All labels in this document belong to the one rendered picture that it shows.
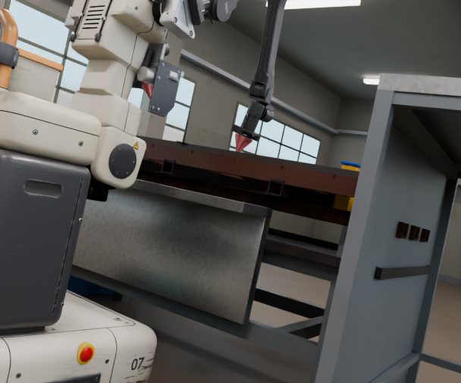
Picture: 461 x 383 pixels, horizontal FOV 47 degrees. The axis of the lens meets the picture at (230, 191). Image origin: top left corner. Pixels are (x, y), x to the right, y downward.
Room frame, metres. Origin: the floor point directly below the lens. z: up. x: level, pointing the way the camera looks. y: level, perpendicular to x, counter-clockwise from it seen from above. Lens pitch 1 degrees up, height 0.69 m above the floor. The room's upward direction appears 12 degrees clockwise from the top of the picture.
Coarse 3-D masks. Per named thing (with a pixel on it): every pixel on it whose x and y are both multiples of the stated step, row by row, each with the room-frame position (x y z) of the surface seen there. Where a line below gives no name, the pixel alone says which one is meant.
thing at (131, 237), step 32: (128, 192) 1.98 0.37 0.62; (96, 224) 2.04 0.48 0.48; (128, 224) 1.96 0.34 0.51; (160, 224) 1.89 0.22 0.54; (192, 224) 1.82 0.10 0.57; (224, 224) 1.76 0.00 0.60; (256, 224) 1.70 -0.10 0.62; (96, 256) 2.02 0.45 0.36; (128, 256) 1.94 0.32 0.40; (160, 256) 1.87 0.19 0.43; (192, 256) 1.81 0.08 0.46; (224, 256) 1.74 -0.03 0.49; (256, 256) 1.69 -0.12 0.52; (160, 288) 1.86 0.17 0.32; (192, 288) 1.79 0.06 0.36; (224, 288) 1.73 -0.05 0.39
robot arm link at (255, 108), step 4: (252, 100) 1.97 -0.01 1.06; (256, 100) 1.96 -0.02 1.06; (252, 104) 1.95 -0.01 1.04; (256, 104) 1.95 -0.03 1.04; (260, 104) 1.95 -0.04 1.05; (248, 108) 1.97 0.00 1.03; (252, 108) 1.95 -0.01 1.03; (256, 108) 1.95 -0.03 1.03; (260, 108) 1.95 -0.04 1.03; (264, 108) 1.97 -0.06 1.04; (248, 112) 1.96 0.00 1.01; (252, 112) 1.95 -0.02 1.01; (256, 112) 1.95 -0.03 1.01; (260, 112) 1.96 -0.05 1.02; (264, 112) 2.00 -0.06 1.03; (256, 116) 1.96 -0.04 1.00; (260, 116) 1.97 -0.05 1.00
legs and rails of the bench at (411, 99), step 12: (396, 96) 1.23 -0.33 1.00; (408, 96) 1.22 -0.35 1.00; (420, 96) 1.20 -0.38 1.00; (432, 96) 1.19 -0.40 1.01; (444, 96) 1.18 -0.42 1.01; (408, 108) 1.24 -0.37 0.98; (420, 108) 1.21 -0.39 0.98; (432, 108) 1.19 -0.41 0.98; (444, 108) 1.17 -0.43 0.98; (456, 108) 1.16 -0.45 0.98; (432, 360) 2.29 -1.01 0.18; (444, 360) 2.28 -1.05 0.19
